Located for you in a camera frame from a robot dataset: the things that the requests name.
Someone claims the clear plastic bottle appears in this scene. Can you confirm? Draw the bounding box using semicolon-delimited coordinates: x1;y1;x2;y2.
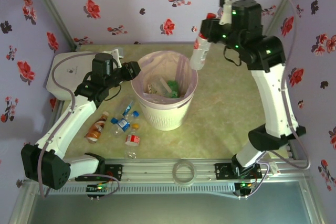
154;76;171;96

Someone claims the green bottle yellow cap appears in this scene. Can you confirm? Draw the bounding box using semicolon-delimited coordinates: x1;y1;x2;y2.
166;79;182;98

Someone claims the brown label bottle white cap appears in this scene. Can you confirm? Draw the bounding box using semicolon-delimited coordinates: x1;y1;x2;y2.
83;111;110;144

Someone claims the clear bottle red label yellow cap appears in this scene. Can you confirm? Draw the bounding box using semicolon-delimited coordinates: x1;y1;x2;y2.
123;123;142;159

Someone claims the purple plastic bin liner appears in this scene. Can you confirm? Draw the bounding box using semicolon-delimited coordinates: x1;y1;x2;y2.
130;50;199;104

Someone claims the white plastic waste bin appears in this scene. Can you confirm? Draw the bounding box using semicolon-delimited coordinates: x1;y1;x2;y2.
130;50;199;132

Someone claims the clear bottle blue stripe label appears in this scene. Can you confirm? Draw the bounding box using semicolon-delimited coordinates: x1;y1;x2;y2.
110;99;136;125

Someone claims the clear bottle blue white label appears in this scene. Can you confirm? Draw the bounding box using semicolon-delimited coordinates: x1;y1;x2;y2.
111;110;140;137

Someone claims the small green circuit board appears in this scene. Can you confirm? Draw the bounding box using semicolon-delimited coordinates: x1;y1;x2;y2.
86;183;112;193
235;182;257;190

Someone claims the clear tape roll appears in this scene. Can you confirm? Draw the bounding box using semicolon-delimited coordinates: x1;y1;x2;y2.
172;161;196;185

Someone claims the aluminium frame post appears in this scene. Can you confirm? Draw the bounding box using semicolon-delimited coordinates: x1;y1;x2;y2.
258;0;308;49
25;0;78;50

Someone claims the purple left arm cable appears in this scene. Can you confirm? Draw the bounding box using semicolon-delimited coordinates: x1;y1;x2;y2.
38;52;98;199

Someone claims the aluminium side rail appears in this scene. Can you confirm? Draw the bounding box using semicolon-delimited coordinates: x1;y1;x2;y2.
51;98;65;120

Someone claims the aluminium mounting rail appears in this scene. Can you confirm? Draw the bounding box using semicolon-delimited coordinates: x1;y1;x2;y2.
76;157;309;183

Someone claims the slotted grey cable tray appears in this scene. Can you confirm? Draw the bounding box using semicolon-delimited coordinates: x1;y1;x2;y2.
52;180;263;196

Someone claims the grey metal base plate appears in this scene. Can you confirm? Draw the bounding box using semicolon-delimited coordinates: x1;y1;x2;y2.
7;179;329;224

